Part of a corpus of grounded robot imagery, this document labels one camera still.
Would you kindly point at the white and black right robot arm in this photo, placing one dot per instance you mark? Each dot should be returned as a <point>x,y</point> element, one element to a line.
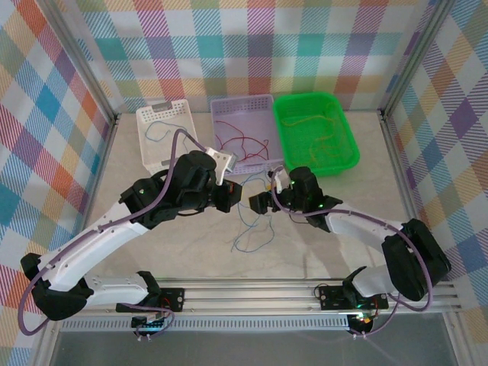
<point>358,228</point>

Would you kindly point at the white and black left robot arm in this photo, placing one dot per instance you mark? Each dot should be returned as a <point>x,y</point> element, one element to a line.
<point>95,244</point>

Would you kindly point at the green plastic mesh basket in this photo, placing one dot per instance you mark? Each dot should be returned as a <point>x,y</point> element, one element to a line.
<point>305,145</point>

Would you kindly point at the white perforated plastic basket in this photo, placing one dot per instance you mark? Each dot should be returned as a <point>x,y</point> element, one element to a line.
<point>160,114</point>

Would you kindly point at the purple perforated plastic basket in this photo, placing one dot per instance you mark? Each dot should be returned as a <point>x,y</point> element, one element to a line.
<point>244,114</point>

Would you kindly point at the small controller circuit board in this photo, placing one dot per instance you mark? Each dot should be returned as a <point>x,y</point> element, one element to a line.
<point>362,317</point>
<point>150,322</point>

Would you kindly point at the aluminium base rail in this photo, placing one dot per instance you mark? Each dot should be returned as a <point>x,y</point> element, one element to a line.
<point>248,299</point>

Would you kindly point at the aluminium frame post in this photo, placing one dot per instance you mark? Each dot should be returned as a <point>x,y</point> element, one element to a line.
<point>80,59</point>
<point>415,57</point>

